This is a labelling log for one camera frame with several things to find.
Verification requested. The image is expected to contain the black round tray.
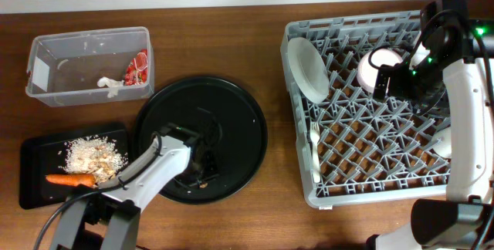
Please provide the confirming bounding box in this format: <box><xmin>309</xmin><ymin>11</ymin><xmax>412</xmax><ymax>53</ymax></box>
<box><xmin>130</xmin><ymin>76</ymin><xmax>268</xmax><ymax>204</ymax></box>

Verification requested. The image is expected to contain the white tissue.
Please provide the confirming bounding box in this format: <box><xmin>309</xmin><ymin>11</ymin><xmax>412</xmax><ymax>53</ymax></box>
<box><xmin>97</xmin><ymin>77</ymin><xmax>124</xmax><ymax>98</ymax></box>

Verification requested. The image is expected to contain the white rice pile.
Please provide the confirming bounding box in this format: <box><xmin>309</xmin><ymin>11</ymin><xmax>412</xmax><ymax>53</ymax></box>
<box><xmin>60</xmin><ymin>136</ymin><xmax>128</xmax><ymax>178</ymax></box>

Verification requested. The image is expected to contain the cream cup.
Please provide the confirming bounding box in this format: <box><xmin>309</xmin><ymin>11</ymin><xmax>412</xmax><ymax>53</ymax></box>
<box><xmin>432</xmin><ymin>127</ymin><xmax>452</xmax><ymax>159</ymax></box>

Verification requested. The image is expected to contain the pink bowl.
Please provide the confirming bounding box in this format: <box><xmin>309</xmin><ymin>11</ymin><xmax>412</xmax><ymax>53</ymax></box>
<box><xmin>357</xmin><ymin>49</ymin><xmax>402</xmax><ymax>93</ymax></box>

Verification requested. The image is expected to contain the grey plate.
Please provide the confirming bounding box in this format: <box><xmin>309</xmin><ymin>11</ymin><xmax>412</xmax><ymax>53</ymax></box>
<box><xmin>287</xmin><ymin>37</ymin><xmax>329</xmax><ymax>104</ymax></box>

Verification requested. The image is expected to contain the grey dishwasher rack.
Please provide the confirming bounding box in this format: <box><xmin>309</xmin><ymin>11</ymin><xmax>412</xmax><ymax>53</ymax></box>
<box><xmin>280</xmin><ymin>11</ymin><xmax>450</xmax><ymax>210</ymax></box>

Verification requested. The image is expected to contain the orange carrot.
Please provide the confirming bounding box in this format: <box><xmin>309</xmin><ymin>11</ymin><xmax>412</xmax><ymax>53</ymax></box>
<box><xmin>46</xmin><ymin>174</ymin><xmax>96</xmax><ymax>188</ymax></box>

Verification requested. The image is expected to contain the peanut shells pile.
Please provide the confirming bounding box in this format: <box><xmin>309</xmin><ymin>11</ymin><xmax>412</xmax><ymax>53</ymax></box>
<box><xmin>73</xmin><ymin>144</ymin><xmax>127</xmax><ymax>181</ymax></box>

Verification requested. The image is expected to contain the white plastic fork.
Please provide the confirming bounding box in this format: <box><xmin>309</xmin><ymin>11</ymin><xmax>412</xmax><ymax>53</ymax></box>
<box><xmin>310</xmin><ymin>121</ymin><xmax>321</xmax><ymax>184</ymax></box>

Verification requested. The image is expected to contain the black rectangular bin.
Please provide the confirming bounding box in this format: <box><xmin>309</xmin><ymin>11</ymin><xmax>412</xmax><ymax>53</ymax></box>
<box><xmin>19</xmin><ymin>122</ymin><xmax>128</xmax><ymax>210</ymax></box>

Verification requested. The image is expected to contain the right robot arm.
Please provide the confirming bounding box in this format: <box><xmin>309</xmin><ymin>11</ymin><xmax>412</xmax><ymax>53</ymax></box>
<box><xmin>367</xmin><ymin>12</ymin><xmax>493</xmax><ymax>249</ymax></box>

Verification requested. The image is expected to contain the red snack wrapper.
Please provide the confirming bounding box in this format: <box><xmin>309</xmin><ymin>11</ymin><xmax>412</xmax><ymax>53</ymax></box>
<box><xmin>124</xmin><ymin>49</ymin><xmax>148</xmax><ymax>86</ymax></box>

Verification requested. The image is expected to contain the clear plastic bin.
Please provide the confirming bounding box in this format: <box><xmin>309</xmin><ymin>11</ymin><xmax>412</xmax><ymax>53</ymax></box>
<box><xmin>25</xmin><ymin>26</ymin><xmax>155</xmax><ymax>107</ymax></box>

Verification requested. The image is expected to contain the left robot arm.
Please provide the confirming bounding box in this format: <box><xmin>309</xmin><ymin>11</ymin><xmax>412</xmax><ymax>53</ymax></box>
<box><xmin>50</xmin><ymin>123</ymin><xmax>222</xmax><ymax>249</ymax></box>

